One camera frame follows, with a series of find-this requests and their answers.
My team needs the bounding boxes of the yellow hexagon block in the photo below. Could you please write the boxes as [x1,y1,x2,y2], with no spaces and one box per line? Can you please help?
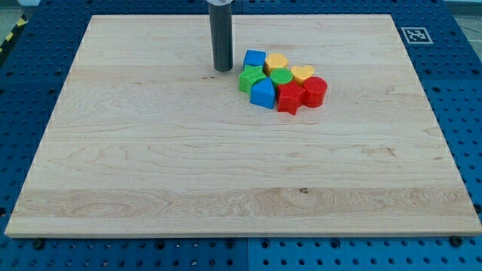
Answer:
[264,53,288,76]

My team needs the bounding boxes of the blue cube block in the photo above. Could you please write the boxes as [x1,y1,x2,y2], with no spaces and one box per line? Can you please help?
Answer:
[243,50,267,66]

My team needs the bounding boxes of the black white fiducial marker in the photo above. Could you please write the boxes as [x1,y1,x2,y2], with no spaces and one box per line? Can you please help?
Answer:
[401,27,433,44]

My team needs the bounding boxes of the light wooden board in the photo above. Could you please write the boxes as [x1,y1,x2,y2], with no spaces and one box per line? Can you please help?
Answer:
[5,14,481,238]

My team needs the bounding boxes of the red cylinder block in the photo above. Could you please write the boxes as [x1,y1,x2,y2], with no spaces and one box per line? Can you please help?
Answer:
[302,76,328,108]

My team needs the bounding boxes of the green star block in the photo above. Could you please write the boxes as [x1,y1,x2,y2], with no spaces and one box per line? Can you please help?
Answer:
[239,65,267,96]

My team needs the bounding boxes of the red star block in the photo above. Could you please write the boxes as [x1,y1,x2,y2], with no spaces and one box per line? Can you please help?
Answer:
[276,81,306,115]

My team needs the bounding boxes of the blue triangular block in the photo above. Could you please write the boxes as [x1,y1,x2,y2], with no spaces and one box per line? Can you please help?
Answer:
[250,78,275,109]

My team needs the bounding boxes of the yellow black hazard tape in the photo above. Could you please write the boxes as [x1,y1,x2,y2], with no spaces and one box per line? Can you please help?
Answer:
[1,14,29,56]

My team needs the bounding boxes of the yellow heart block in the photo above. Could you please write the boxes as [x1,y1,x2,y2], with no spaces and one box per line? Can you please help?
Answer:
[290,65,315,85]

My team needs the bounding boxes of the green cylinder block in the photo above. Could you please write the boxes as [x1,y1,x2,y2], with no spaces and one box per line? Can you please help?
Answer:
[270,68,293,87]

